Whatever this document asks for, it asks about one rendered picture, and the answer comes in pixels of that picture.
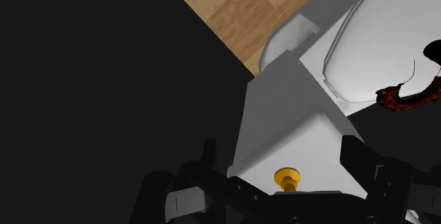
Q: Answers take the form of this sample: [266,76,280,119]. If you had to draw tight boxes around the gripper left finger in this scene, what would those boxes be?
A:
[129,138,274,224]

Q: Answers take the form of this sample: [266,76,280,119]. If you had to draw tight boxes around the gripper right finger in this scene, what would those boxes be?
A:
[339,134,441,224]

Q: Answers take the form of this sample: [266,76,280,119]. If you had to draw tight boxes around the dark red curved object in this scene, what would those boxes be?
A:
[375,59,441,112]

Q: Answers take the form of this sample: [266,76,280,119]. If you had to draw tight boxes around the yellow knob-shaped object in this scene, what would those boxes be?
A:
[274,167,302,194]

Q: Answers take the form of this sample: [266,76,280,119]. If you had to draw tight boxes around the black rounded object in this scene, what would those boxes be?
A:
[422,39,441,67]

